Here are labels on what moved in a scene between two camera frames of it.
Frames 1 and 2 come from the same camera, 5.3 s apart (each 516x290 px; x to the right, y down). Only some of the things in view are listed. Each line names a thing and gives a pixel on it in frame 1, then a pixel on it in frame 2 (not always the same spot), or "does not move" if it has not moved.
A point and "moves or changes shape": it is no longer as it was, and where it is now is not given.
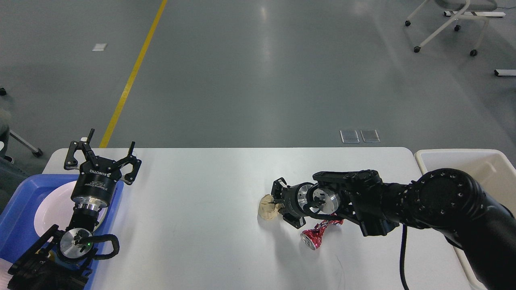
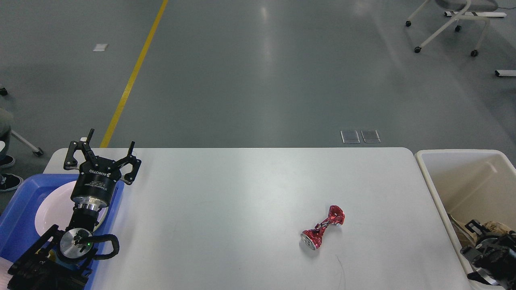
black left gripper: [96, 182] does not move
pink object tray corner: [5, 277] does not move
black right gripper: [295, 197] → [495, 257]
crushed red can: [312, 238] does not move
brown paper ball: [267, 209] moves or changes shape
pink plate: [57, 208] does not move
